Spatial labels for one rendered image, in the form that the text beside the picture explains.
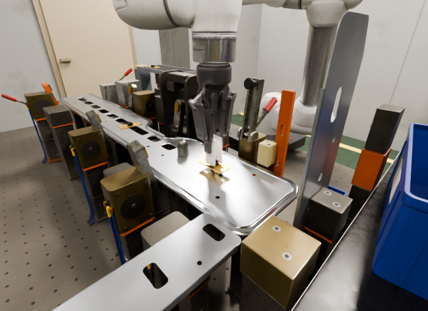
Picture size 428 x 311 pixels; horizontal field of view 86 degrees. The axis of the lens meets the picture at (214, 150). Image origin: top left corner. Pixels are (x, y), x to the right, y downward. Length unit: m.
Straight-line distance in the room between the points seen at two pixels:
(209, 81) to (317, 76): 0.71
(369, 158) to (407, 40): 3.08
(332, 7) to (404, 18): 2.66
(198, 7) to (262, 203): 0.39
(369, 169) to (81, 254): 0.83
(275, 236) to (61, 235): 0.79
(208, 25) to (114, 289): 0.45
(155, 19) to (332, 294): 0.54
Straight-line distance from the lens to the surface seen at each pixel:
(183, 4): 0.49
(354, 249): 0.43
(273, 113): 1.29
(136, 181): 0.51
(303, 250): 0.36
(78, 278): 0.84
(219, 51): 0.47
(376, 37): 3.66
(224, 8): 0.47
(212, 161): 0.57
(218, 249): 0.41
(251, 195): 0.53
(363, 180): 0.56
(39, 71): 3.80
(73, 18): 3.81
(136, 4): 0.55
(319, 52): 1.07
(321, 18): 0.99
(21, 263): 0.97
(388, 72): 3.62
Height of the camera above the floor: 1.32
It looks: 26 degrees down
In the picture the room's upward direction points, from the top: straight up
